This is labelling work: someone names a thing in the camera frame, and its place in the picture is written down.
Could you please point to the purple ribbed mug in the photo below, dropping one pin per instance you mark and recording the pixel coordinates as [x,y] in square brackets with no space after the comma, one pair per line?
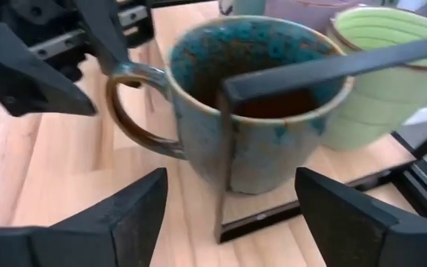
[302,16]

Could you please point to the black aluminium table frame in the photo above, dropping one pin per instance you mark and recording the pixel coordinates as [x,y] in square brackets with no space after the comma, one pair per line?
[426,200]

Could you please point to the dark speckled teal brown mug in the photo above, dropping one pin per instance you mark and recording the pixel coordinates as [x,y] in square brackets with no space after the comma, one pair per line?
[265,155]

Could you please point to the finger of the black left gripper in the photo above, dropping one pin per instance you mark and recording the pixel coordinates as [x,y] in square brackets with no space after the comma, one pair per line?
[24,81]
[104,33]

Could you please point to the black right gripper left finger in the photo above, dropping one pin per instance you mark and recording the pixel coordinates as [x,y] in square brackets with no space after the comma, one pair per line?
[135,222]

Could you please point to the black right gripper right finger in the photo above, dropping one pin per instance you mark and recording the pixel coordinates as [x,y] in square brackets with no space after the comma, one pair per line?
[339,230]

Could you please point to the green ribbed mug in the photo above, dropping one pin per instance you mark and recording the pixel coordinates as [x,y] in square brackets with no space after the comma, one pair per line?
[376,107]

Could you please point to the wooden shelf with black frame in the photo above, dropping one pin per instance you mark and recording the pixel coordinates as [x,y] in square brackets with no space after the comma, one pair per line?
[310,78]

